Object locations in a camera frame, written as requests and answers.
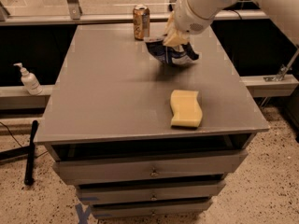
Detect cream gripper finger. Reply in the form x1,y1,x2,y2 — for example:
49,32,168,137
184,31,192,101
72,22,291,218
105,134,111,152
163,12,190,47

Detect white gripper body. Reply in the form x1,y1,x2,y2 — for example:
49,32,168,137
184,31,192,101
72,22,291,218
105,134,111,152
174,0,238,35

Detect blue chip bag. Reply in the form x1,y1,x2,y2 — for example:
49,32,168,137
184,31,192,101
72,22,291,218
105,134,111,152
144,36,199,66

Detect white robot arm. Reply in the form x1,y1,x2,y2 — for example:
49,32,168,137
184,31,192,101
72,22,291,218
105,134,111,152
164,0,299,47

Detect yellow sponge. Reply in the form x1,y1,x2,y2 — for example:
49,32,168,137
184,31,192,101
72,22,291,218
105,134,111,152
170,90,203,128

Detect gold soda can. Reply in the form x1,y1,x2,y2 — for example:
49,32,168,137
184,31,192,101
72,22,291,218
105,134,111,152
133,4,150,40

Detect grey drawer cabinet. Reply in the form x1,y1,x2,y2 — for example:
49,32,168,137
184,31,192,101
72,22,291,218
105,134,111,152
34,20,271,220

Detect top grey drawer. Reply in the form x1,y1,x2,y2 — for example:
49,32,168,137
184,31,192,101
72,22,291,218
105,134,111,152
53,149,248,185

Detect grey drawer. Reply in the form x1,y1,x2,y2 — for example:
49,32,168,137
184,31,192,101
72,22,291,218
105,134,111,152
53,149,248,185
91,198,212,219
77,180,225,204

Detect white pump lotion bottle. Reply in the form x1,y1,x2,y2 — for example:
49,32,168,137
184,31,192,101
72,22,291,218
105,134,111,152
14,63,43,95

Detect middle grey drawer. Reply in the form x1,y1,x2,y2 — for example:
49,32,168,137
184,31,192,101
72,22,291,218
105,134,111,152
77,180,225,204

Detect bottom grey drawer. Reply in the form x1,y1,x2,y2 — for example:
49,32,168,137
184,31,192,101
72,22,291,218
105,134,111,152
91,198,212,219

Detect black stand leg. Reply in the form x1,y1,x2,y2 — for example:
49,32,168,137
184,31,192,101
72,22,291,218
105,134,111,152
24,120,38,186

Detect blue tape cross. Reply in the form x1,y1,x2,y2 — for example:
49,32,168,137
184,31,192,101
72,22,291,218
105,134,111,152
75,203,91,224

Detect metal window rail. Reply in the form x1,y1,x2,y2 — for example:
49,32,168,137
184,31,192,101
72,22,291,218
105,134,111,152
0,9,268,26

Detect metal wall bracket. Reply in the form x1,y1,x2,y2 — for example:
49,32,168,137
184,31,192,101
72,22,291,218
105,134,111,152
263,49,299,82

